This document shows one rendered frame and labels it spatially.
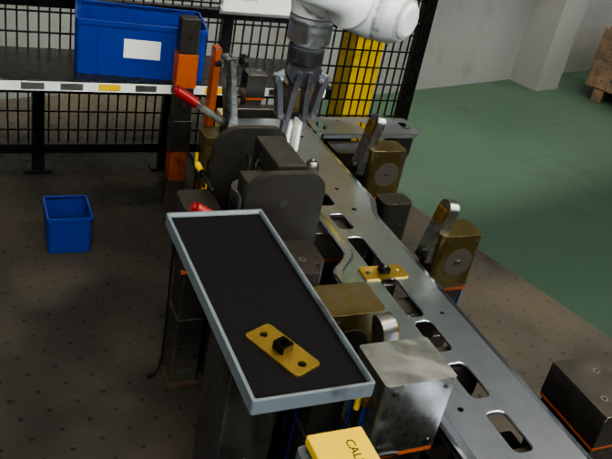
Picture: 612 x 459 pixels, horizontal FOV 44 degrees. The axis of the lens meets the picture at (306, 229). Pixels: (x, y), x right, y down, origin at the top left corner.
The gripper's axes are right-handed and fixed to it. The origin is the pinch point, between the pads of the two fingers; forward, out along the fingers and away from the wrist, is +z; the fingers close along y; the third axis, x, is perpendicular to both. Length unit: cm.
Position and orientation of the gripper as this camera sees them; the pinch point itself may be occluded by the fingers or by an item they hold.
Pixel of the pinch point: (290, 134)
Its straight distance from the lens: 164.6
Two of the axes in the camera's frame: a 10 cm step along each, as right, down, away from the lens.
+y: 9.1, -0.5, 4.1
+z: -1.8, 8.5, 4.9
